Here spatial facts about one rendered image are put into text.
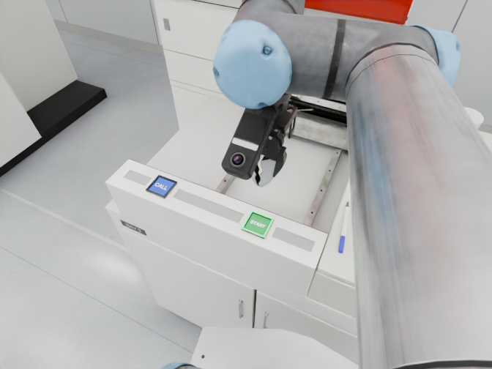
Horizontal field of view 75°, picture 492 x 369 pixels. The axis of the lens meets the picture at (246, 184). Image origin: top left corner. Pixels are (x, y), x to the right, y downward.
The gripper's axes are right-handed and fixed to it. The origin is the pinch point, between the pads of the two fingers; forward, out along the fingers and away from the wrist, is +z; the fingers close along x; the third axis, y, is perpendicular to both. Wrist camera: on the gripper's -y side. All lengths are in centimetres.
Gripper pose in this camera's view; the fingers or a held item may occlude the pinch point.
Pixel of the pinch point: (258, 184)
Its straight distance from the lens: 60.9
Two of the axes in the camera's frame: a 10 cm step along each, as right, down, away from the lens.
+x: -9.0, -3.3, 2.9
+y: 4.3, -6.8, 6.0
